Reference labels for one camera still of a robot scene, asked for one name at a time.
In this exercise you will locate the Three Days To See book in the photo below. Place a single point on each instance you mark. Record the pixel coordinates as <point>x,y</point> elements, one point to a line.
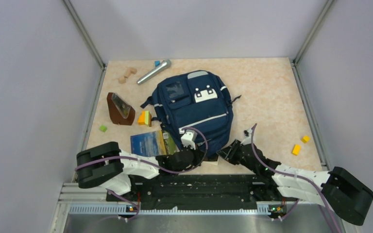
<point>212,160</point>

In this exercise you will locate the blue green landscape book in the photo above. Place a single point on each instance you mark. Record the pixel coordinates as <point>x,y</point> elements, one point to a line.
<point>153,144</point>

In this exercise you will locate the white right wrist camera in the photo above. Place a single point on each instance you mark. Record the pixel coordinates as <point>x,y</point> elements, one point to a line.
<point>249,138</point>

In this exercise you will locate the wooden block puzzle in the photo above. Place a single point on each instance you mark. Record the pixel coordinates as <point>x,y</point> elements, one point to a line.
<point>129,71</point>

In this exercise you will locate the yellow cube far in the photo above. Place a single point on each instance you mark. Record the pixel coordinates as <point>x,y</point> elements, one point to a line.
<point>305,139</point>

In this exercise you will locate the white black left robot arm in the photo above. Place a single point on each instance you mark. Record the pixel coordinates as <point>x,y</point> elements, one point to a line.
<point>111,168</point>

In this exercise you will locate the brown wooden metronome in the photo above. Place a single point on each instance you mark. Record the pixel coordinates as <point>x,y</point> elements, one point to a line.
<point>120,112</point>

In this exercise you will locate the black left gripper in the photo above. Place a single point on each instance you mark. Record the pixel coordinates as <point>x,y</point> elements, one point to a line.
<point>199,156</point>

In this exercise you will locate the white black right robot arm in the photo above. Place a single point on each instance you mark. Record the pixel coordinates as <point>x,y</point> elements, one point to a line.
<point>345,195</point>

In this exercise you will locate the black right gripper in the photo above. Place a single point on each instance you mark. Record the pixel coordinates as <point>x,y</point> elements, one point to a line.
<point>228,152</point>

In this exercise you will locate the yellow cube near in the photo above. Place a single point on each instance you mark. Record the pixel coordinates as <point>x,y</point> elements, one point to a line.
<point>296,149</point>

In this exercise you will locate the yellow cube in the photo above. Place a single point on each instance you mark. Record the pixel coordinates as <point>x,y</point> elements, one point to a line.
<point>296,149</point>
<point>305,139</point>

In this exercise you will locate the stacked colourful toy bricks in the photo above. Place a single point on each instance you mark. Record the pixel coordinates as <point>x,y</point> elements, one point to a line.
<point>145,119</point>

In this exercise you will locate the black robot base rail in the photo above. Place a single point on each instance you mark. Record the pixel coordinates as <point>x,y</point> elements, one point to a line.
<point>204,193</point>

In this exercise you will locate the silver microphone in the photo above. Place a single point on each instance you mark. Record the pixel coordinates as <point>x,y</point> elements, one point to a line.
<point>161,67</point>

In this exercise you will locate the navy blue student backpack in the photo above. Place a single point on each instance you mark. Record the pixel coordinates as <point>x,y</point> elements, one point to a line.
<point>197,99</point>

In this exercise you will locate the small green cube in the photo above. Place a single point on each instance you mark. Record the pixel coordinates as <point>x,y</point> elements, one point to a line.
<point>103,128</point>

